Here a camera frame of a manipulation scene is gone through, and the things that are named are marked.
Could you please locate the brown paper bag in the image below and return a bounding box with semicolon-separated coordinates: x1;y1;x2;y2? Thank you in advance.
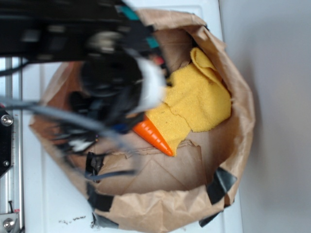
30;9;255;233

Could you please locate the black octagonal mounting plate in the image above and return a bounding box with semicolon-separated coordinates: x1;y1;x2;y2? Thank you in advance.
0;107;14;177

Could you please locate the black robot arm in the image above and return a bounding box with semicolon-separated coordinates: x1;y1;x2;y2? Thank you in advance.
0;0;168;139

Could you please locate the orange plastic toy carrot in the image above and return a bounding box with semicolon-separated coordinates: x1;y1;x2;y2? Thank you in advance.
132;116;173;156

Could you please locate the yellow cloth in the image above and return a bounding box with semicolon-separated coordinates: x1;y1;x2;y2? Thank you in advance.
147;48;231;155

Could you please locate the grey braided cable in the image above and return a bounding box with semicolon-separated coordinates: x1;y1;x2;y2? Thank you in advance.
0;96;137;158

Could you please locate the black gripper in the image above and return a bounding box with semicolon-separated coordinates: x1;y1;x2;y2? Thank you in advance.
68;48;168;136

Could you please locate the aluminium extrusion rail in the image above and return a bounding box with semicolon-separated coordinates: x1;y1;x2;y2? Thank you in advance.
0;58;25;233

